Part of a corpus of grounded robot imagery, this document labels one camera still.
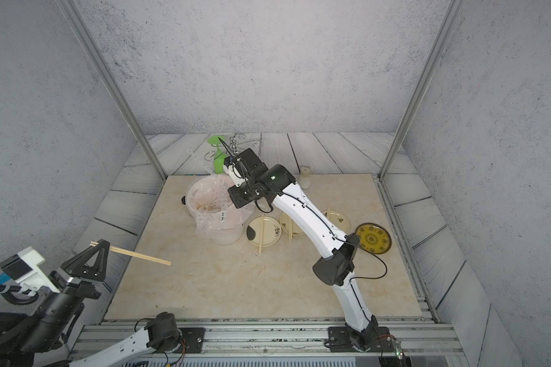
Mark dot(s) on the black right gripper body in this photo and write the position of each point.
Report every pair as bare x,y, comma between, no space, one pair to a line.
242,195

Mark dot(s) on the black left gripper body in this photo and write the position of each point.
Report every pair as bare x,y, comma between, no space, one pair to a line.
79,290

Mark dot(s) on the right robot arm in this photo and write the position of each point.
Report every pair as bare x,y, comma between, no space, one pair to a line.
254,181

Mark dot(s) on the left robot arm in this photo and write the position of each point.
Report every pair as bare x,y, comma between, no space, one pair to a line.
61,297

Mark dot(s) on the cream plate with dark patch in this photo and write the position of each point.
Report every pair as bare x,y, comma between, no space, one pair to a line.
272,231

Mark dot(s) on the chrome cup holder stand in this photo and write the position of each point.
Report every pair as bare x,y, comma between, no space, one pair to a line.
238,142

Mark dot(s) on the cream plate with characters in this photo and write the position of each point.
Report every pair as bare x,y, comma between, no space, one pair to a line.
297,230
339,220

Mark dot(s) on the white shaker bottle beige cap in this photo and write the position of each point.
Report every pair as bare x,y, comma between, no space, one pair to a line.
304,179

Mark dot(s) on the yellow plate brown rim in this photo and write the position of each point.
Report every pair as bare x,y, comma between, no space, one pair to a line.
374,238

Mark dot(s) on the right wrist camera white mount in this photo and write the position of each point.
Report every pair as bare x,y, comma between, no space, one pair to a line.
230,168

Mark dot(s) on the left aluminium frame post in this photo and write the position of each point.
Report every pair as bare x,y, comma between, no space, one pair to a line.
82,34

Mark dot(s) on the aluminium frame post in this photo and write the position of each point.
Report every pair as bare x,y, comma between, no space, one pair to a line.
432,61
82,34

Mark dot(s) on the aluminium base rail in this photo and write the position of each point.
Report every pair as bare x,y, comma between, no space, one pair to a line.
415,338

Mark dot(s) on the right aluminium frame post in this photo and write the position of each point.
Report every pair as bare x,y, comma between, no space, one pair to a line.
432,61

